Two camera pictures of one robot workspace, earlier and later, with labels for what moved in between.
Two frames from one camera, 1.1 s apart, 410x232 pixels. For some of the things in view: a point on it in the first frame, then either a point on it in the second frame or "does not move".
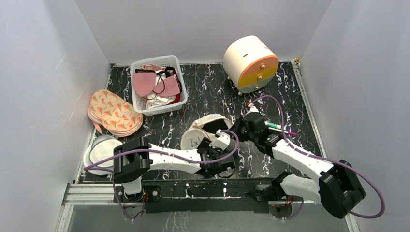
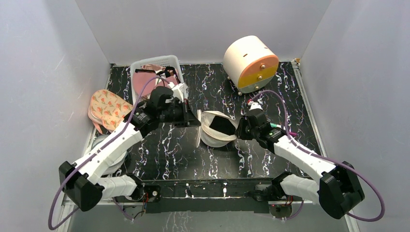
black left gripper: x=205 y=144 -> x=187 y=120
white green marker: x=270 y=124 does not move
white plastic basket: x=172 y=61 does not move
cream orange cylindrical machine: x=250 y=63 does not move
